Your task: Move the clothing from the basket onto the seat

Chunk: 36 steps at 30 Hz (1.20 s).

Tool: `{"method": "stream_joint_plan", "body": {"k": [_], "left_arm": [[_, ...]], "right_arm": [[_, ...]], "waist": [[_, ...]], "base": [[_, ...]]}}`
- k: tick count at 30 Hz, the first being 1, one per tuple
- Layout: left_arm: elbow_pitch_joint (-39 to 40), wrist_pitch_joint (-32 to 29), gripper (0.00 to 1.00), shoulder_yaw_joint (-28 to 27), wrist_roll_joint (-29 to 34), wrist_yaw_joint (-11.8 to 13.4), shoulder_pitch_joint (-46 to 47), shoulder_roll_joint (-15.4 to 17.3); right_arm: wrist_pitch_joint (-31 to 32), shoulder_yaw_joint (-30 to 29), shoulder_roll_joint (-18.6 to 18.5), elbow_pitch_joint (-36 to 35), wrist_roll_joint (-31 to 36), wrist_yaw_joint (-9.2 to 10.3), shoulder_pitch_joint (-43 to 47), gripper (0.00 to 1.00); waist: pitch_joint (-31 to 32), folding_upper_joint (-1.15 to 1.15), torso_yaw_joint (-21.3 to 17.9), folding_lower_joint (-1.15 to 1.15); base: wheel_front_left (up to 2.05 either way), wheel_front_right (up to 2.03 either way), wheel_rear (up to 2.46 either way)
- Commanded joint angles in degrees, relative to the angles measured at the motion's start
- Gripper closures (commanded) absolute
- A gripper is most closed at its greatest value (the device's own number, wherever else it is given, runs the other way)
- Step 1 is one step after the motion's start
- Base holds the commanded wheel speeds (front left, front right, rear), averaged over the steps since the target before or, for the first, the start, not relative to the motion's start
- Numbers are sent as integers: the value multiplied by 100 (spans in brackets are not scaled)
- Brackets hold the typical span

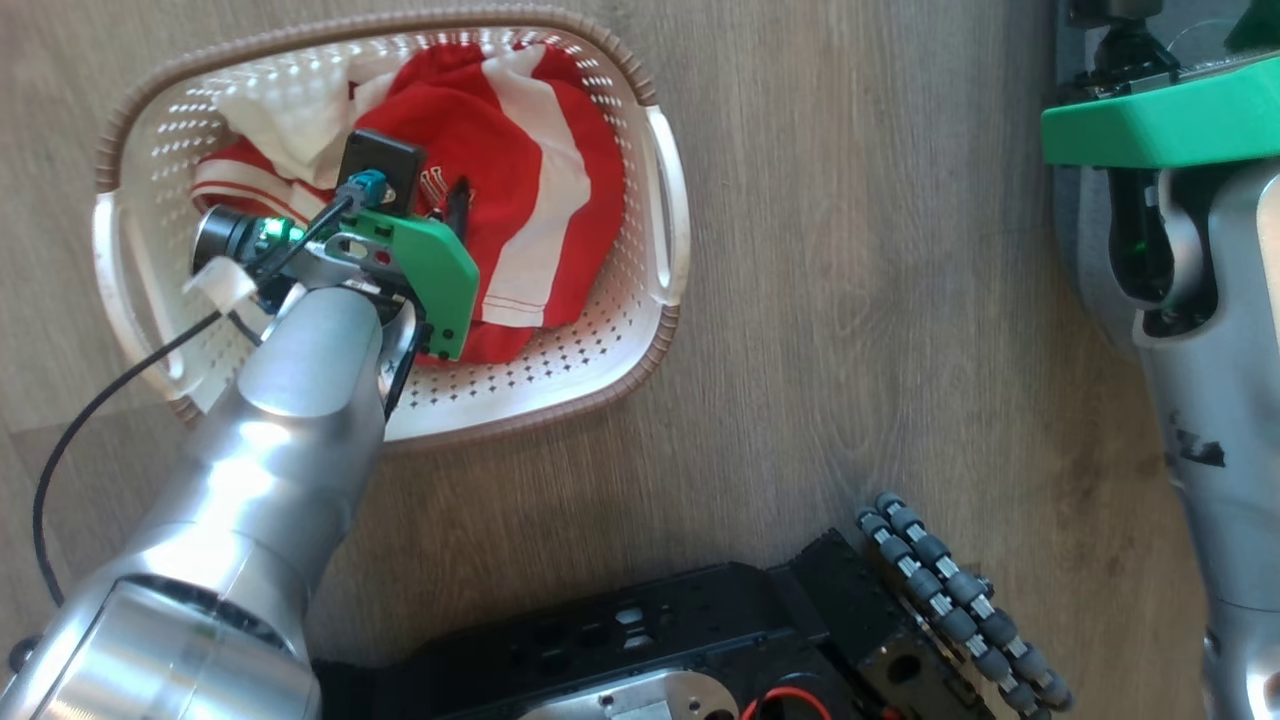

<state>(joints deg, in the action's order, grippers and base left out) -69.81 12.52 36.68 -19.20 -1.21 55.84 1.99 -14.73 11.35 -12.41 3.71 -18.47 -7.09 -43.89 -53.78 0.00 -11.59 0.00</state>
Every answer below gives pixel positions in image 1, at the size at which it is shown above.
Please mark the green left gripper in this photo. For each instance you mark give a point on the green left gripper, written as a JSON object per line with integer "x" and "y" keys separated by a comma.
{"x": 435, "y": 265}

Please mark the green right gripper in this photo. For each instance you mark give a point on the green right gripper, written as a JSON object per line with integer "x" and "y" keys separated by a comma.
{"x": 1180, "y": 125}

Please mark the red white striped garment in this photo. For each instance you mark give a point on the red white striped garment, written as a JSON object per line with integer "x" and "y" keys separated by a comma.
{"x": 450, "y": 120}

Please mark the white textured cloth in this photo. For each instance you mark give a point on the white textured cloth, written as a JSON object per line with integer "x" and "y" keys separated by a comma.
{"x": 290, "y": 115}

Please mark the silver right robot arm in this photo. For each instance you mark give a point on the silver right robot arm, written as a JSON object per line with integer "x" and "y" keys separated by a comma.
{"x": 1230, "y": 400}

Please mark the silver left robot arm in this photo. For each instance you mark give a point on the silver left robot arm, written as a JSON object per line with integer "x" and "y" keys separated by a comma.
{"x": 290, "y": 400}

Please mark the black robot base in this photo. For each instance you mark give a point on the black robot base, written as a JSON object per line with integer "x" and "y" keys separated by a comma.
{"x": 600, "y": 640}

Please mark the cream perforated laundry basket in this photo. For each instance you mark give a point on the cream perforated laundry basket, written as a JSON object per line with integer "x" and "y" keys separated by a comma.
{"x": 600, "y": 340}

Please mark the white tape tag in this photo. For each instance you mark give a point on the white tape tag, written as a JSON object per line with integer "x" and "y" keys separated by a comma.
{"x": 220, "y": 285}

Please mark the grey roller omni wheel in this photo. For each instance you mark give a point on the grey roller omni wheel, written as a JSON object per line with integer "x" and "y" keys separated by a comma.
{"x": 950, "y": 590}

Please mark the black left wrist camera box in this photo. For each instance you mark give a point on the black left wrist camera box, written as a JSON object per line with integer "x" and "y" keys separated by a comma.
{"x": 380, "y": 165}

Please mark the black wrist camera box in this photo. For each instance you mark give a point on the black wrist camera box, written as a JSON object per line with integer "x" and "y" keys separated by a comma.
{"x": 1130, "y": 55}
{"x": 380, "y": 165}

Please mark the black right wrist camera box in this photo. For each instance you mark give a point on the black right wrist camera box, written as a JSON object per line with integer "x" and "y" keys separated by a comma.
{"x": 1130, "y": 55}

